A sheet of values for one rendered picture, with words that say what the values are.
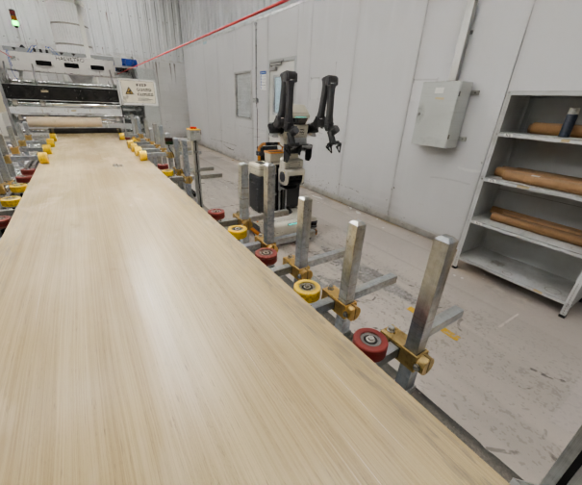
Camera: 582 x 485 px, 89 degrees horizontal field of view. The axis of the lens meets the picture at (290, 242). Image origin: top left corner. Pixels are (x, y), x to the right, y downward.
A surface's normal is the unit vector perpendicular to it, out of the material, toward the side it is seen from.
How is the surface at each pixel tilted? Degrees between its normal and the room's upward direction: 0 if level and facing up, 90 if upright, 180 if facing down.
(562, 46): 90
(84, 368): 0
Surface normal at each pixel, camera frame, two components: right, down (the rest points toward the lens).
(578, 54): -0.83, 0.20
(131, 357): 0.04, -0.90
